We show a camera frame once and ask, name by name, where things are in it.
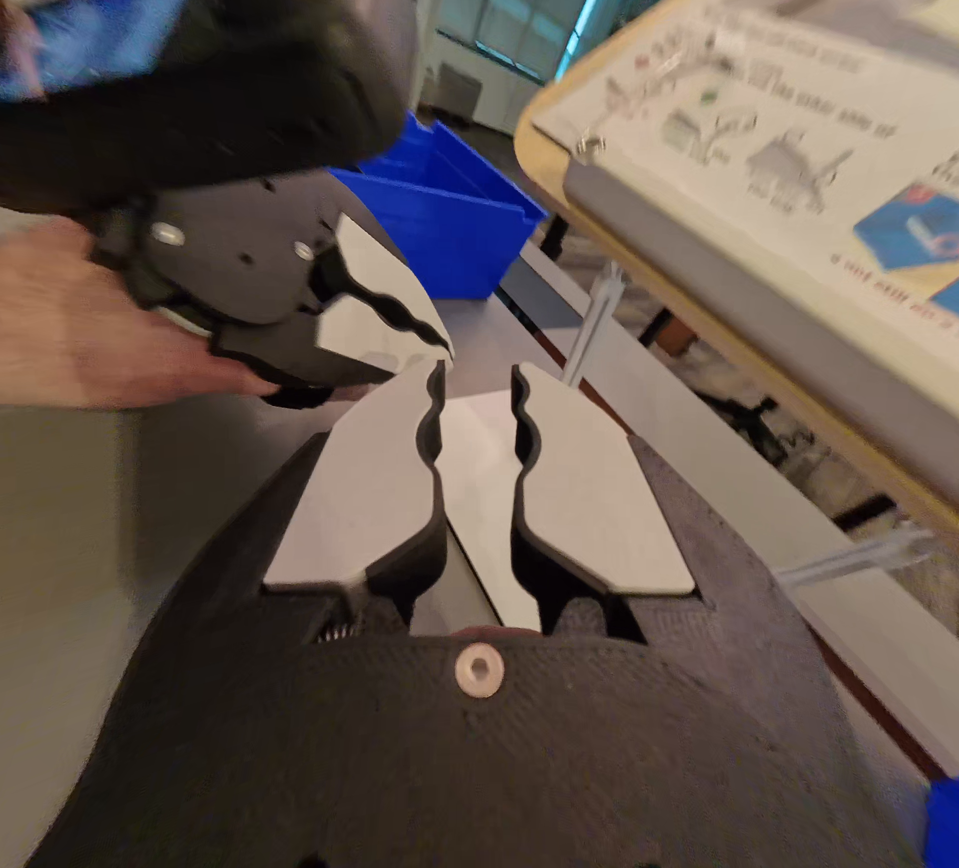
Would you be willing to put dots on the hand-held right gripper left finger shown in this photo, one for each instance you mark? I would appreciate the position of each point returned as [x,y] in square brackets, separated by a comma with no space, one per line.
[359,486]

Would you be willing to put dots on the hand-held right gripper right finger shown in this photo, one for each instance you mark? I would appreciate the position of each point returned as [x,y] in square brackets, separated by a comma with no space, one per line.
[599,493]

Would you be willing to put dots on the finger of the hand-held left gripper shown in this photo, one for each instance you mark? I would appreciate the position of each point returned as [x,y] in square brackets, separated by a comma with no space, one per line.
[359,336]
[382,261]

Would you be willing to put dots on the grey desk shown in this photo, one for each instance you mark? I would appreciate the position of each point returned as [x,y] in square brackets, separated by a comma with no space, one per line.
[75,523]

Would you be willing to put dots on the person's left hand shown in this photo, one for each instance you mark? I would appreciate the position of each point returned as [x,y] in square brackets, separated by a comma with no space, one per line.
[82,328]

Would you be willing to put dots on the blue plastic bin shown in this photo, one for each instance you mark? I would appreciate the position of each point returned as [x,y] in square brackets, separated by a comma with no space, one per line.
[449,231]

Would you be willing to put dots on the pale grey plate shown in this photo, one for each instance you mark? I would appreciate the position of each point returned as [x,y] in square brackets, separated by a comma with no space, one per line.
[479,501]

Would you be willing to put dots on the silver screw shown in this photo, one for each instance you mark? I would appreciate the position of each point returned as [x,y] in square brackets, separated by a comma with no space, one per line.
[861,555]
[592,328]

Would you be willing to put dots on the dark floor box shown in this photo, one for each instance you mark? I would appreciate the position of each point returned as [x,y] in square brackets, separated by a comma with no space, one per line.
[458,93]

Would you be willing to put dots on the tilted wooden board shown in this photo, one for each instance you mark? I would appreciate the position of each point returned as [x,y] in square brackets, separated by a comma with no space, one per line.
[533,152]

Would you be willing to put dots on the printed instruction sheet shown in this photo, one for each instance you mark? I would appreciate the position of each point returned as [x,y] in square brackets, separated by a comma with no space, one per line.
[787,111]

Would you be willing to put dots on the blue plastic piece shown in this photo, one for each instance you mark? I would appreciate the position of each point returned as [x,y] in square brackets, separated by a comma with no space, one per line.
[942,827]

